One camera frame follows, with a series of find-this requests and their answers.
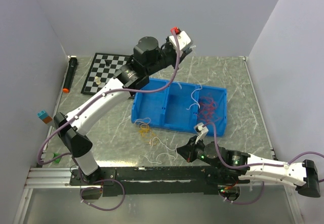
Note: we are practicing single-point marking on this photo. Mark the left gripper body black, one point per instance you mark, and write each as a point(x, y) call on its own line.
point(167, 56)

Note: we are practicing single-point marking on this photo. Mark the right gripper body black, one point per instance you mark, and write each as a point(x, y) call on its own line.
point(196, 147)

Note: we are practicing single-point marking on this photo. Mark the blue three-compartment bin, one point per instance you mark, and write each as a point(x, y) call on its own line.
point(182, 106)

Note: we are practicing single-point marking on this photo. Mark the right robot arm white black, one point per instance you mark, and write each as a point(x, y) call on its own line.
point(231, 165)

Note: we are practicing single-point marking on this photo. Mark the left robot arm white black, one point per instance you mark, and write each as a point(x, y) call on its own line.
point(147, 59)

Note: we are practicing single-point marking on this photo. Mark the black chess piece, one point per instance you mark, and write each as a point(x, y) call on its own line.
point(107, 62)

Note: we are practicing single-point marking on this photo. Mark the black white chessboard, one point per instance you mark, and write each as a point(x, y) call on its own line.
point(99, 69)

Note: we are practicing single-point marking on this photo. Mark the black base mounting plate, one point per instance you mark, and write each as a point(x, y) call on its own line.
point(159, 180)

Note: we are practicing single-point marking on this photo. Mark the white chess piece lower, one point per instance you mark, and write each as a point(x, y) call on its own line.
point(97, 80)

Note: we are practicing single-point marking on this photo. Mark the black marker orange cap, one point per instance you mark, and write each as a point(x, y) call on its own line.
point(72, 66)

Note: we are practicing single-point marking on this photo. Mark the green toy brick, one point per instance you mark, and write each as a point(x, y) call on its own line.
point(56, 158)

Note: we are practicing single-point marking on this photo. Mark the blue brown toy block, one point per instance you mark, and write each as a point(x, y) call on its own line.
point(45, 117)

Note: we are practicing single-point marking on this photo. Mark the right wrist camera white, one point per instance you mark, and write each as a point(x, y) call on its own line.
point(201, 130)

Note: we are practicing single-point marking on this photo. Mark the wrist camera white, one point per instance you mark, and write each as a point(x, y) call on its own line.
point(185, 43)
point(201, 130)

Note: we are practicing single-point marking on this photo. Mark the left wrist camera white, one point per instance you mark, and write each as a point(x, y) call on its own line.
point(185, 43)

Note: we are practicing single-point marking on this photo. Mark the aluminium frame rail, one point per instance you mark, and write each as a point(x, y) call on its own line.
point(58, 178)

